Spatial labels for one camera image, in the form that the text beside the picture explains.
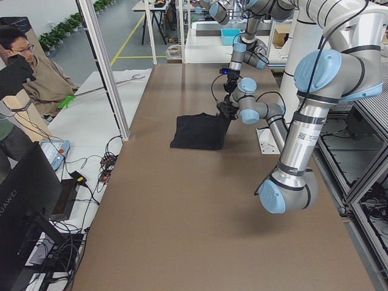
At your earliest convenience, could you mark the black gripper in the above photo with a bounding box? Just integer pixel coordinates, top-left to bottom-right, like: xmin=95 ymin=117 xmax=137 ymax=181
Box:
xmin=223 ymin=74 xmax=239 ymax=94
xmin=217 ymin=101 xmax=238 ymax=120

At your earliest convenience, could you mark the power strip with red switches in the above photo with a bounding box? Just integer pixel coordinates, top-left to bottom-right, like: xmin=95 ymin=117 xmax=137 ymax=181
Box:
xmin=98 ymin=152 xmax=118 ymax=184

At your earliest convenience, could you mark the black graphic t-shirt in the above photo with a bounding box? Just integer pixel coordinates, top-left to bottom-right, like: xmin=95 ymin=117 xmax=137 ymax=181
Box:
xmin=170 ymin=113 xmax=231 ymax=150

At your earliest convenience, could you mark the blue teach pendant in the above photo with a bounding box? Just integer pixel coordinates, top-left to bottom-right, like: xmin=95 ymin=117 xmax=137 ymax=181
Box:
xmin=39 ymin=140 xmax=70 ymax=170

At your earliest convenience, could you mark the aluminium frame post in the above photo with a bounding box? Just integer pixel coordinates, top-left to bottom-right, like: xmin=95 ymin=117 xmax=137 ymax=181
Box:
xmin=75 ymin=0 xmax=130 ymax=141

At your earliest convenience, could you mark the seated man in hoodie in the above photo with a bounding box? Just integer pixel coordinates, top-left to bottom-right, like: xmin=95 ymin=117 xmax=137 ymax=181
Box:
xmin=1 ymin=25 xmax=79 ymax=119

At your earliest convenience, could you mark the black power adapter brick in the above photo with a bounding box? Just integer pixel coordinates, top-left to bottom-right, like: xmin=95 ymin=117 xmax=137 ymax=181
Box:
xmin=69 ymin=171 xmax=87 ymax=187

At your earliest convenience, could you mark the black computer monitor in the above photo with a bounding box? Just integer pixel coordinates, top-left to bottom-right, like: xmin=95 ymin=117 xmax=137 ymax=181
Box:
xmin=1 ymin=142 xmax=68 ymax=290

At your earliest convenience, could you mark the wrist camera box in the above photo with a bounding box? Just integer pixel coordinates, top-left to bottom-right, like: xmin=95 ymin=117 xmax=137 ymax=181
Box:
xmin=219 ymin=68 xmax=240 ymax=76

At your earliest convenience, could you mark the metal reacher grabber tool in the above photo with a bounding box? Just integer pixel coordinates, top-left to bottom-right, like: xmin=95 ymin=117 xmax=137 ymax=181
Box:
xmin=59 ymin=74 xmax=145 ymax=109

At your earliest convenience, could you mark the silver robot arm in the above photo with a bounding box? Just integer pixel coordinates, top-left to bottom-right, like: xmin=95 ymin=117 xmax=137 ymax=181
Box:
xmin=217 ymin=1 xmax=387 ymax=213
xmin=220 ymin=1 xmax=295 ymax=93

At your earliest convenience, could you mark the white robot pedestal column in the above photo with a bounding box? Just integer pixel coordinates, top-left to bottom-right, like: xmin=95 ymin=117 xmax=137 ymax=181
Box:
xmin=256 ymin=12 xmax=322 ymax=155

